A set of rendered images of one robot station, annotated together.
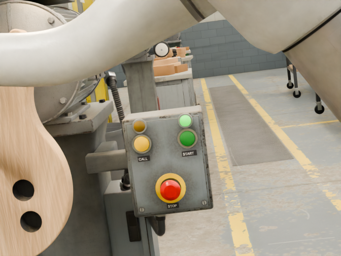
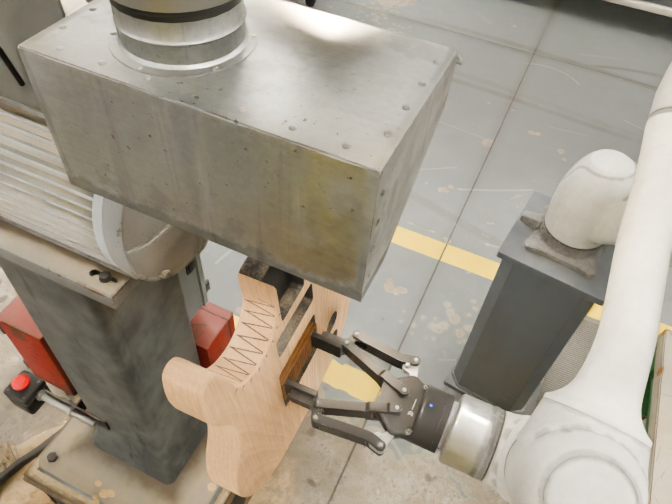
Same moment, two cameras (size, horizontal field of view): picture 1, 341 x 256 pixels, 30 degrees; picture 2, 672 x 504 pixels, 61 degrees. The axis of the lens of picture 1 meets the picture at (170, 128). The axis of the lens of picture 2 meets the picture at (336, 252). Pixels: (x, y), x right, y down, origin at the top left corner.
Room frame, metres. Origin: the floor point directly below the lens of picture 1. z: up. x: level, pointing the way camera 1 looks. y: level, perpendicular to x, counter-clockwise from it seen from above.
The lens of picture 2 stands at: (0.91, 0.72, 1.77)
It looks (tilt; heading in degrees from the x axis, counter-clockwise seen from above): 49 degrees down; 288
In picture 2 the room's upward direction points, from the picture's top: 5 degrees clockwise
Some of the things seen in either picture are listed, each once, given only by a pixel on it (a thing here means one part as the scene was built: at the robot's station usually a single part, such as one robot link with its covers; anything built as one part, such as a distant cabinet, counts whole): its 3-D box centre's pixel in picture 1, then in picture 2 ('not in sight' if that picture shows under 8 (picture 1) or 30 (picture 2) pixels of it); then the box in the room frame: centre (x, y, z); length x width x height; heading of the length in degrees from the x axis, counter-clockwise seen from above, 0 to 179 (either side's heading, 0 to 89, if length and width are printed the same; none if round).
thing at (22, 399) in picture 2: not in sight; (59, 408); (1.68, 0.38, 0.46); 0.25 x 0.07 x 0.08; 177
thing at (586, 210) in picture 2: not in sight; (597, 196); (0.66, -0.44, 0.87); 0.18 x 0.16 x 0.22; 173
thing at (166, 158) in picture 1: (159, 168); not in sight; (1.35, 0.03, 0.99); 0.24 x 0.21 x 0.26; 177
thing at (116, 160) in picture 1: (130, 158); not in sight; (1.35, 0.09, 1.02); 0.19 x 0.04 x 0.04; 87
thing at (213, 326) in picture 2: not in sight; (185, 337); (1.50, 0.11, 0.49); 0.25 x 0.12 x 0.37; 177
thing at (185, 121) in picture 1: (185, 120); not in sight; (1.22, -0.03, 1.11); 0.03 x 0.01 x 0.03; 87
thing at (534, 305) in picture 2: not in sight; (525, 318); (0.67, -0.44, 0.35); 0.28 x 0.28 x 0.70; 80
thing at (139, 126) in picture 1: (139, 126); not in sight; (1.23, 0.06, 1.11); 0.03 x 0.01 x 0.03; 87
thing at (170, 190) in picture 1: (170, 189); not in sight; (1.22, 0.02, 0.98); 0.04 x 0.04 x 0.04; 87
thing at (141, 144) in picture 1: (141, 143); not in sight; (1.23, 0.06, 1.07); 0.03 x 0.01 x 0.03; 87
